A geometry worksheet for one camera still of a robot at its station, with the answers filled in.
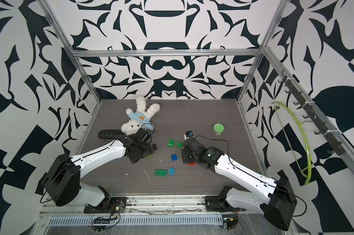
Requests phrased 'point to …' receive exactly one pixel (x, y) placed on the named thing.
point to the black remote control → (109, 133)
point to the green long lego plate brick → (160, 172)
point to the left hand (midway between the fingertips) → (147, 151)
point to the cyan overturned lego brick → (171, 171)
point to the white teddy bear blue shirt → (141, 117)
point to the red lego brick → (191, 163)
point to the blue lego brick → (174, 157)
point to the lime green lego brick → (148, 156)
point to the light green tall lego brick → (170, 143)
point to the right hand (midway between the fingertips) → (184, 151)
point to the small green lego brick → (179, 144)
